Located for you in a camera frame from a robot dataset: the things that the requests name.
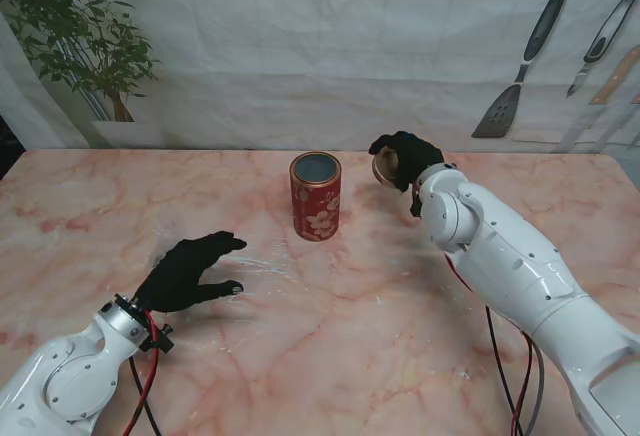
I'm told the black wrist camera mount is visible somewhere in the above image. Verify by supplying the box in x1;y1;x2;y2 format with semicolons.
408;183;425;218
142;323;176;355

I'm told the red and black arm cable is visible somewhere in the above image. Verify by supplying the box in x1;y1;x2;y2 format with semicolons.
122;311;164;436
444;253;549;436

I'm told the red and black left arm cable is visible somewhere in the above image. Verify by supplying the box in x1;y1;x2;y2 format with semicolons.
122;311;164;436

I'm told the red floral tea canister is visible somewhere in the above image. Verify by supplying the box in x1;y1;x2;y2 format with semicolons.
289;151;343;243

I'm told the red and black right arm cable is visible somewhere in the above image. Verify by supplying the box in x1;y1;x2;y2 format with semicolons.
444;253;549;436

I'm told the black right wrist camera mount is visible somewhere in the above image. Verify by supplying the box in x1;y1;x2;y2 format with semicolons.
408;183;425;218

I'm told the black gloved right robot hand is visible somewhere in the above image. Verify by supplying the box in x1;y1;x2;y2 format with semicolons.
368;130;446;193

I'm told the white printed backdrop cloth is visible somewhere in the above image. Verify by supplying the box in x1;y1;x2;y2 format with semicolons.
0;0;640;152

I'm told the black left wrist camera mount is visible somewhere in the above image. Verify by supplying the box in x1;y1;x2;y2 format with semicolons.
142;323;176;355

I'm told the gold round canister lid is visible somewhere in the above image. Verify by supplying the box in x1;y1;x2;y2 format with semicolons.
371;148;402;189

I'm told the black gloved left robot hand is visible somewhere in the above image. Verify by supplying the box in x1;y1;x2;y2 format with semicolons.
132;230;249;314

